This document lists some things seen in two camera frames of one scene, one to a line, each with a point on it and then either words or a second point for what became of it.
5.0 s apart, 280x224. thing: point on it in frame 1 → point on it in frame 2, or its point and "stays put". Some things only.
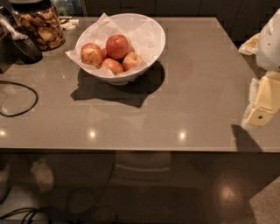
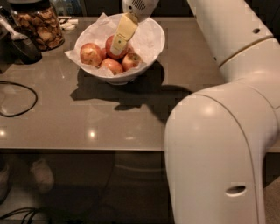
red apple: x=131 y=60 stays put
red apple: x=116 y=46 stays put
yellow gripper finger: x=264 y=100 → x=128 y=26
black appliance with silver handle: x=17 y=46 stays put
